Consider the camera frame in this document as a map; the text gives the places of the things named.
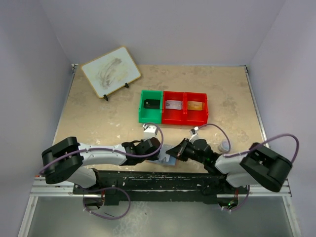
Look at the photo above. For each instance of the green plastic bin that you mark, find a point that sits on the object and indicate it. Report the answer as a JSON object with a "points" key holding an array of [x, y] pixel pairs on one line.
{"points": [[150, 115]]}

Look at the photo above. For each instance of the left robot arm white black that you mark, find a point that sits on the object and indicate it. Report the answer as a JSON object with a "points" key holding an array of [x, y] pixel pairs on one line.
{"points": [[67, 159]]}

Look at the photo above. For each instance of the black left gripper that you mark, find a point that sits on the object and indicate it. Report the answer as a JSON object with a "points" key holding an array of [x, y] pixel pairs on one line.
{"points": [[153, 156]]}

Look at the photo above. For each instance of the brown leather card holder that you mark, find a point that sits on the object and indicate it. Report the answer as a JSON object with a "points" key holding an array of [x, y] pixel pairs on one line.
{"points": [[172, 160]]}

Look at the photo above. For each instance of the red bin right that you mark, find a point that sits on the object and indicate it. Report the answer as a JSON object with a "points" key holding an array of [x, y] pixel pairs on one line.
{"points": [[196, 118]]}

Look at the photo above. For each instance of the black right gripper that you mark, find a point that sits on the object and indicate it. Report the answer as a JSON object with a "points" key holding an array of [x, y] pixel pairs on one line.
{"points": [[178, 151]]}

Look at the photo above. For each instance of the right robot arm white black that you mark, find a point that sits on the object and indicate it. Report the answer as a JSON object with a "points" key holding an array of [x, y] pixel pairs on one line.
{"points": [[259, 166]]}

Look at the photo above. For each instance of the gold card in bin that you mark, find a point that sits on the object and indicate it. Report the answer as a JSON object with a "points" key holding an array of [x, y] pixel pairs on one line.
{"points": [[195, 105]]}

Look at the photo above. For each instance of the aluminium front frame rail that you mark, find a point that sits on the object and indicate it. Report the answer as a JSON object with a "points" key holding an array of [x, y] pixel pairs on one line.
{"points": [[67, 189]]}

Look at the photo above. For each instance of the small clear plastic cup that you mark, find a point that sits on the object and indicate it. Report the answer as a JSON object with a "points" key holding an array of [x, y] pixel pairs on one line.
{"points": [[224, 146]]}

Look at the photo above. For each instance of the aluminium corner rail right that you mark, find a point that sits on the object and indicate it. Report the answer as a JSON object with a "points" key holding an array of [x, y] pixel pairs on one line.
{"points": [[262, 130]]}

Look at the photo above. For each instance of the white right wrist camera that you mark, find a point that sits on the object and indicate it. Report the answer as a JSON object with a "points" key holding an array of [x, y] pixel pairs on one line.
{"points": [[194, 134]]}

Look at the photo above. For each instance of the white board wooden frame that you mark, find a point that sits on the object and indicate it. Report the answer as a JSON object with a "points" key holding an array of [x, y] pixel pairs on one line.
{"points": [[111, 71]]}

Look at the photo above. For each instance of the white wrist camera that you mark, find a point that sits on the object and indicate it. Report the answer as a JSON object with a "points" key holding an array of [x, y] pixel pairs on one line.
{"points": [[150, 131], [194, 134]]}

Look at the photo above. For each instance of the black card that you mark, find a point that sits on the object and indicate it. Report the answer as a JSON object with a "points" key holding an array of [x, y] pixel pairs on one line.
{"points": [[151, 104]]}

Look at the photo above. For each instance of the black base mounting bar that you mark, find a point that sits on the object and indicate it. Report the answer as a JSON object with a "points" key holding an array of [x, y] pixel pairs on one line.
{"points": [[213, 186]]}

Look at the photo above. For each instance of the red bin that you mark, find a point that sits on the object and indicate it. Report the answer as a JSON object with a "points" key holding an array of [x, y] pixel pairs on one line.
{"points": [[173, 117], [196, 118]]}

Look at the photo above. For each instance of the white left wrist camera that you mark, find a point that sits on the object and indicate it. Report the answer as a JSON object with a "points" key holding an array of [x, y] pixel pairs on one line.
{"points": [[150, 131]]}

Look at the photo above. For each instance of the red bin middle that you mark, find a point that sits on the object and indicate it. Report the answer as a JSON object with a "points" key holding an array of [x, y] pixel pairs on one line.
{"points": [[173, 117]]}

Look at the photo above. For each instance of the silver card in bin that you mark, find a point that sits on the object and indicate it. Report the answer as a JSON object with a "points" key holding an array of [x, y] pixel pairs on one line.
{"points": [[173, 104]]}

